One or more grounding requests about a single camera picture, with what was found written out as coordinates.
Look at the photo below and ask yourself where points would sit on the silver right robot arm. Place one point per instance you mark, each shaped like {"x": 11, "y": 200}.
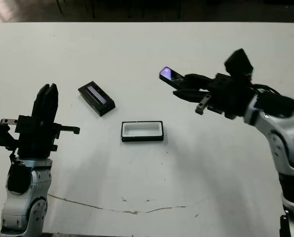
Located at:
{"x": 285, "y": 138}

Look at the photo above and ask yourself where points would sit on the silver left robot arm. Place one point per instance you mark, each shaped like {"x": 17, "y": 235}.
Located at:
{"x": 21, "y": 205}

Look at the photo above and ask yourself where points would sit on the black box base white insert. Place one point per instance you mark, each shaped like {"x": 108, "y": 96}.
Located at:
{"x": 142, "y": 130}

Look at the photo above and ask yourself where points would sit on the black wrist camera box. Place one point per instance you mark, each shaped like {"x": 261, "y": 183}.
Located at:
{"x": 238, "y": 61}
{"x": 1, "y": 135}

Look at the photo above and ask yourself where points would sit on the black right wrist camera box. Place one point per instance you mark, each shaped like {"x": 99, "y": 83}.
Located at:
{"x": 238, "y": 61}

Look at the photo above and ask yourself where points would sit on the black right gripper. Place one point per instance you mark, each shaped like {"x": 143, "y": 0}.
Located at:
{"x": 231, "y": 98}

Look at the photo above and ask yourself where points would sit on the black printed box lid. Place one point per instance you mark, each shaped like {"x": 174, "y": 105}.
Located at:
{"x": 96, "y": 98}

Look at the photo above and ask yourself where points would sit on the dark chair leg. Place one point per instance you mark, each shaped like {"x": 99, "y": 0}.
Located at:
{"x": 59, "y": 6}
{"x": 93, "y": 8}

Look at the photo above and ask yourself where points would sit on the slim black camera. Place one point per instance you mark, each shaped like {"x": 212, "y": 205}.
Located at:
{"x": 169, "y": 74}

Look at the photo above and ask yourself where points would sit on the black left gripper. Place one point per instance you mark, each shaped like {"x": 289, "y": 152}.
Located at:
{"x": 36, "y": 140}

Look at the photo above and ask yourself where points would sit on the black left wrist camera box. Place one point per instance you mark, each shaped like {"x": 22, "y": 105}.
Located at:
{"x": 1, "y": 135}

